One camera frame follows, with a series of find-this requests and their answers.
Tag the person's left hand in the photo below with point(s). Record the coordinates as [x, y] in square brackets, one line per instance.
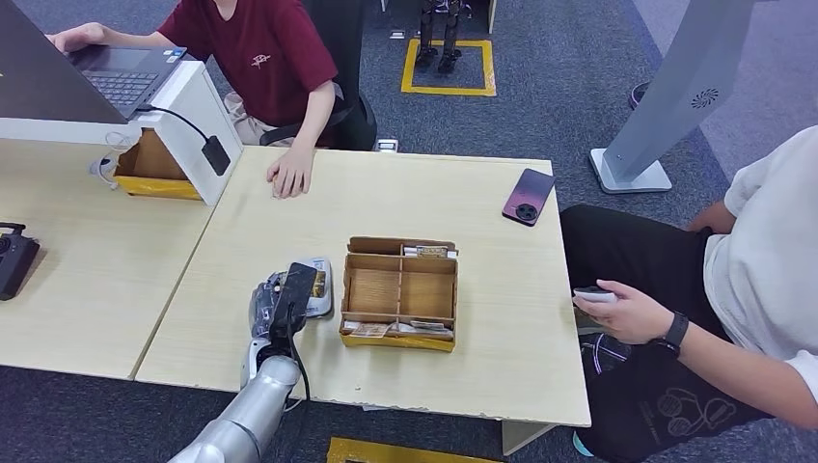
[629, 316]
[291, 176]

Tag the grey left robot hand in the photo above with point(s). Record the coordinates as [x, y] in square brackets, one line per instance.
[263, 307]

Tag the person's right hand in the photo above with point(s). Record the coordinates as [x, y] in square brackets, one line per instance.
[80, 37]

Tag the small white handheld device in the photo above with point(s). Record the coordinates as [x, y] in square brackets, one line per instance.
[594, 295]

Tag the brown printed key card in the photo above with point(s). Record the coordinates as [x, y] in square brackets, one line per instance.
[369, 330]

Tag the wooden compartment organizer box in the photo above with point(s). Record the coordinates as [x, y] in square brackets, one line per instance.
[374, 291]

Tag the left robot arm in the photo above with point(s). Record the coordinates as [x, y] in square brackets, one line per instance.
[255, 409]

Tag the person's left forearm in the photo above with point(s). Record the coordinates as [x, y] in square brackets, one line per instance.
[748, 377]
[313, 121]

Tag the white card reader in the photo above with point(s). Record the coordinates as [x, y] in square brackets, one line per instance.
[323, 303]

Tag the person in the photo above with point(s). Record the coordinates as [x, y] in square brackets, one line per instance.
[767, 255]
[268, 64]

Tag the key card stack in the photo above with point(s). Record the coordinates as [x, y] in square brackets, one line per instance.
[429, 252]

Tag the pale key card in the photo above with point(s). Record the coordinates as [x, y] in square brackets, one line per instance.
[425, 328]

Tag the black wristwatch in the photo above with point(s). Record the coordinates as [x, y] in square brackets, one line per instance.
[674, 332]

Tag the grey laptop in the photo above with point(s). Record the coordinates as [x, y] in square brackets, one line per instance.
[38, 76]

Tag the black power adapter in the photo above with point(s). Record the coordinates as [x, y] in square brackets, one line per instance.
[216, 155]

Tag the small white floor marker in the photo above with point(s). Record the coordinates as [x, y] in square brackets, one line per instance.
[386, 146]
[397, 34]

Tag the white desk riser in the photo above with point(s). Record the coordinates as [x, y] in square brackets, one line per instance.
[192, 115]

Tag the black office chair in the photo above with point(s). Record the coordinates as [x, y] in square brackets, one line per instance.
[348, 51]

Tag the teal shoe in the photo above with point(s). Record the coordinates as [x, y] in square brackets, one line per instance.
[581, 445]

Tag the cardboard box with yellow tape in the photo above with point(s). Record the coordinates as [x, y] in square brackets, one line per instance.
[150, 160]

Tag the purple smartphone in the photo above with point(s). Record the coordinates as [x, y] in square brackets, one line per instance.
[527, 195]

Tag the white table leg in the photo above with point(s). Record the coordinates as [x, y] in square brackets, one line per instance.
[521, 438]

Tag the yellow floor tape strip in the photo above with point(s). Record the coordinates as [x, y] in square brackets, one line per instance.
[358, 450]

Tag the yellow floor tape square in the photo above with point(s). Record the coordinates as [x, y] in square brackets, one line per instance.
[447, 91]

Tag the black humanoid robot legs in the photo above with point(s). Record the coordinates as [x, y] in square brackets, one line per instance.
[450, 38]

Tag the dark shoe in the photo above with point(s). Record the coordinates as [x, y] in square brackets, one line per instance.
[637, 96]

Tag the black controller device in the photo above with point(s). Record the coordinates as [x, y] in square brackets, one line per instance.
[16, 262]

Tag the grey kiosk stand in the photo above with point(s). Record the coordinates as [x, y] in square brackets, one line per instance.
[677, 76]

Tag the white furniture panel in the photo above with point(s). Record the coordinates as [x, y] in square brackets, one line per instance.
[492, 16]

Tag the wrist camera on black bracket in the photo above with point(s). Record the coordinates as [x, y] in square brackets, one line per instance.
[295, 291]

